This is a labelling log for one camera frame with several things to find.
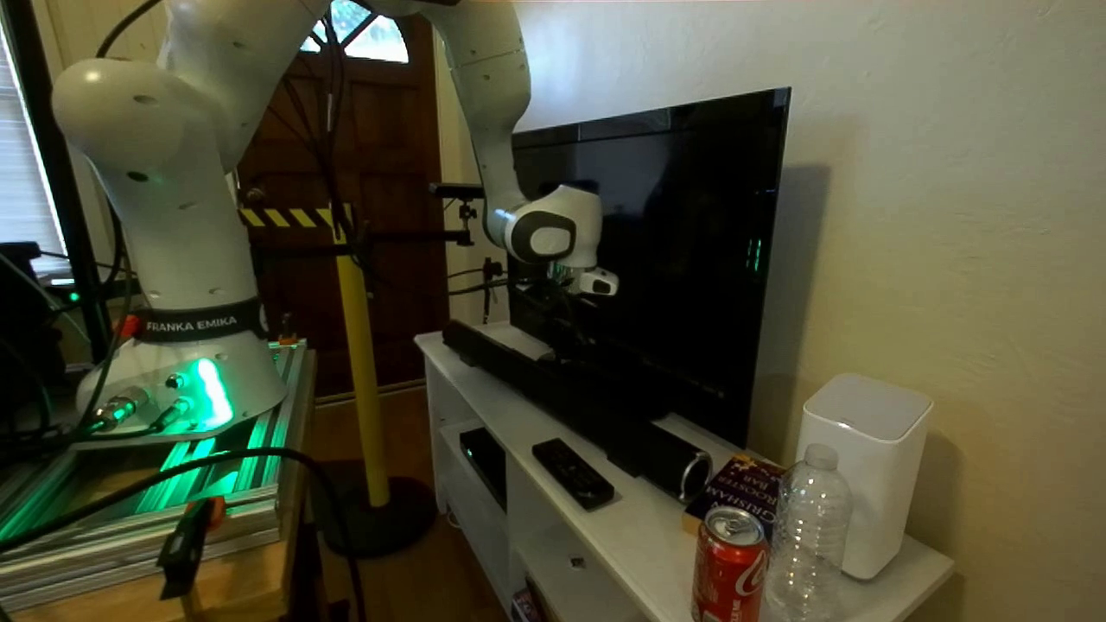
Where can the aluminium robot table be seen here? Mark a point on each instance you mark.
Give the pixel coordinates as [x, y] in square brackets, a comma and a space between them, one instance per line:
[140, 505]

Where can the black round pole base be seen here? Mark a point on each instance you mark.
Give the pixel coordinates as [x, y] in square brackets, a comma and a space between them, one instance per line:
[381, 524]

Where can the black media box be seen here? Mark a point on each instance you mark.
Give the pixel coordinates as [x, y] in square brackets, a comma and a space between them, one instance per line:
[486, 466]

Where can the white TV console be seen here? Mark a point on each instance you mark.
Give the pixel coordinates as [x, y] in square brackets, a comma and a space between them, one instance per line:
[646, 540]

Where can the yellow pole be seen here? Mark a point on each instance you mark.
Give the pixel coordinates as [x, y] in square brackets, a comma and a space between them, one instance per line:
[361, 367]

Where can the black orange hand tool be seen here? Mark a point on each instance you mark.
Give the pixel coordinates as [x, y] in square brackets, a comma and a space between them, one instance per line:
[184, 546]

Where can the small colourful printed box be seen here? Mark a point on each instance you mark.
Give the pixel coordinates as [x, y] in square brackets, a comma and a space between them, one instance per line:
[744, 483]

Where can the black remote control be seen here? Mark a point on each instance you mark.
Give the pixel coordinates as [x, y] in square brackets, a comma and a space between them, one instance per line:
[571, 470]

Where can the brown wooden door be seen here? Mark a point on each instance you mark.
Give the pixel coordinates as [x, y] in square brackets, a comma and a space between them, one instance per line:
[392, 151]

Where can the black flat screen television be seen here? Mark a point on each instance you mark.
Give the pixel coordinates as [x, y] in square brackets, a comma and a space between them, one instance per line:
[692, 254]

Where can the black tripod clamp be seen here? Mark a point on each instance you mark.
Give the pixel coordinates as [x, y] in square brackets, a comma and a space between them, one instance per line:
[468, 243]

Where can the long black soundbar speaker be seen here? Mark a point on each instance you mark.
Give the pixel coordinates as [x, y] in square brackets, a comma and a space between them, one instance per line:
[577, 397]

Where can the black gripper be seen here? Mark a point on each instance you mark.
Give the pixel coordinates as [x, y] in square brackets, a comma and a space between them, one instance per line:
[570, 301]

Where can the red soda can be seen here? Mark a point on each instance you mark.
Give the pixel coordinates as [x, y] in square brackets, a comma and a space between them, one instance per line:
[729, 572]

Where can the yellow black caution bar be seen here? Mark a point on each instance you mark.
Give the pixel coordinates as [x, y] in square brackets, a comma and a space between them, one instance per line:
[287, 215]

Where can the clear plastic water bottle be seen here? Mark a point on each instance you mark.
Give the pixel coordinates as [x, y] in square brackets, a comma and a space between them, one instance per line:
[807, 540]

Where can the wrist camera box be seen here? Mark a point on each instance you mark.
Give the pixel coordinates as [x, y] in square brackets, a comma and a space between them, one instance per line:
[601, 280]

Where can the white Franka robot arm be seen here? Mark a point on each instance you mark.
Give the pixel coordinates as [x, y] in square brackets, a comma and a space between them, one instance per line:
[176, 172]

